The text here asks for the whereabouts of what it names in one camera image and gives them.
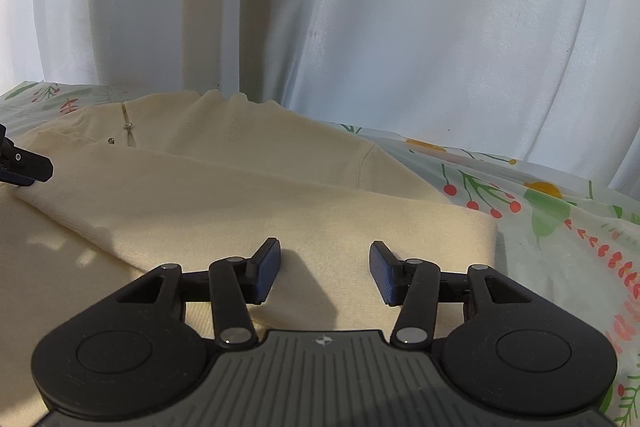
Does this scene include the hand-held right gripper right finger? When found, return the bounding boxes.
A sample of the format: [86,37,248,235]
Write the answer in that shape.
[369,241,538,349]

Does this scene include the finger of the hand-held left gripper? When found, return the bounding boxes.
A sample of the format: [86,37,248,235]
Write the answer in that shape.
[0,124,54,188]

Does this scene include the cream knit sweater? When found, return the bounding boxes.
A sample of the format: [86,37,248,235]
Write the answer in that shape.
[0,89,499,413]

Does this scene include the floral printed bed sheet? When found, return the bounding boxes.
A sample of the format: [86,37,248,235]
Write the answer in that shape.
[0,81,640,427]

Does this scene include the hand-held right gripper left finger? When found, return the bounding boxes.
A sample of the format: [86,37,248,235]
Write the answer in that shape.
[116,237,282,348]

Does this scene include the cream curtain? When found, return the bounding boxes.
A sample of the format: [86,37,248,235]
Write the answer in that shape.
[184,0,252,102]

